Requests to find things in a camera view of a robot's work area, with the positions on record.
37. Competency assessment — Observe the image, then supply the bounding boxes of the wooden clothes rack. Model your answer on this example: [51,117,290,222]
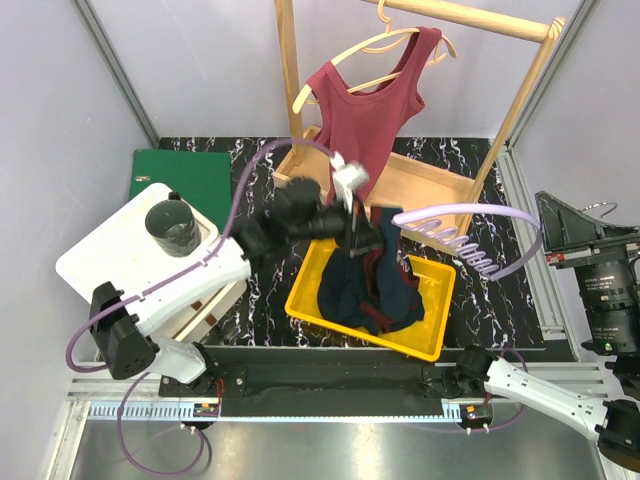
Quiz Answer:
[275,1,565,210]

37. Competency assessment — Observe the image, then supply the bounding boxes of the dark grey cup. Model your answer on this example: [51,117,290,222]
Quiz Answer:
[145,199,201,258]

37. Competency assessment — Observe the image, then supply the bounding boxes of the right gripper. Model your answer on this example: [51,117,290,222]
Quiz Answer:
[530,189,640,349]

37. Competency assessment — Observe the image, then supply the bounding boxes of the navy tank top maroon trim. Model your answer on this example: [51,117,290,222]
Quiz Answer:
[317,206,425,336]

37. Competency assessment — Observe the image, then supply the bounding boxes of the white wooden storage box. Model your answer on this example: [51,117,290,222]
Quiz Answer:
[55,183,251,361]

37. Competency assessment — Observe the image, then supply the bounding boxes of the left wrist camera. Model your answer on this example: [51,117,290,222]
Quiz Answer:
[329,151,369,213]

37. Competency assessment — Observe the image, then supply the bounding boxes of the yellow plastic tray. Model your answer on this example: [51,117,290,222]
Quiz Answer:
[285,239,456,362]

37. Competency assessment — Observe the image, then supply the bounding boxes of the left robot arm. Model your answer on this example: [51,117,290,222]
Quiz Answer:
[90,178,383,396]

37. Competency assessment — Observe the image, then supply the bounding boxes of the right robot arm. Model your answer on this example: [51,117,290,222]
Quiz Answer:
[453,191,639,472]

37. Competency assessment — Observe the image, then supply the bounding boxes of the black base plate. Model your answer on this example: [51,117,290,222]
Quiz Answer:
[159,346,484,420]

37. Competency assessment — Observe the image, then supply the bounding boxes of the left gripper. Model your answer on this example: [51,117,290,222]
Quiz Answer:
[290,194,388,257]

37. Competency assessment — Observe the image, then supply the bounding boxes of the wooden clothes hanger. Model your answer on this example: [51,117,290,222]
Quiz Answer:
[291,0,458,114]

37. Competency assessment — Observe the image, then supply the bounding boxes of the green folder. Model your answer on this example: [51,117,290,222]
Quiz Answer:
[129,149,232,231]

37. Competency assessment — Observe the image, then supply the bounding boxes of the lilac plastic hanger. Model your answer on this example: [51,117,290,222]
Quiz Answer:
[392,202,544,282]

